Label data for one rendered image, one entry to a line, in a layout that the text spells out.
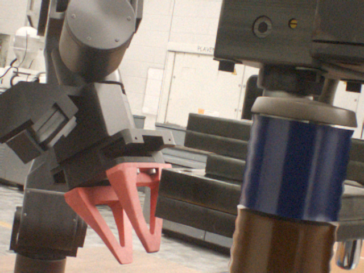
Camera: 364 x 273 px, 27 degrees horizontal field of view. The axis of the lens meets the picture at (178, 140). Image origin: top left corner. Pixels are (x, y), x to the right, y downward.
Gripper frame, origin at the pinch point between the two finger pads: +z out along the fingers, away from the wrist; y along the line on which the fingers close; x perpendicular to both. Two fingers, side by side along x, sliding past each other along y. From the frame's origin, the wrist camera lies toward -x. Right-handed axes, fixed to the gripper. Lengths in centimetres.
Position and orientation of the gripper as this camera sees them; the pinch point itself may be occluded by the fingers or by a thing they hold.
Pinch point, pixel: (137, 248)
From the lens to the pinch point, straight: 66.8
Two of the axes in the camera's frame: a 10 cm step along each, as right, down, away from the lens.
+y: 7.3, -3.8, -5.6
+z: 2.8, 9.2, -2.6
